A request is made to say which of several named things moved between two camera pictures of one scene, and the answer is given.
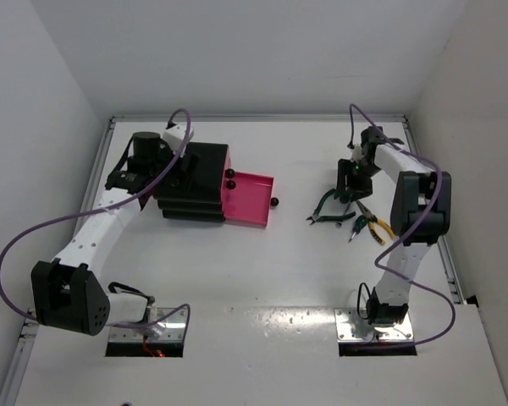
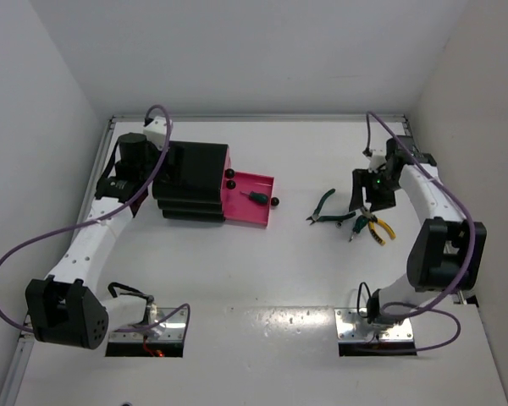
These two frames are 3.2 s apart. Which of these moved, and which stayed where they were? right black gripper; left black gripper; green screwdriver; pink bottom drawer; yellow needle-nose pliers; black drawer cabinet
Moved: left black gripper; right black gripper
Stayed: green screwdriver; yellow needle-nose pliers; black drawer cabinet; pink bottom drawer
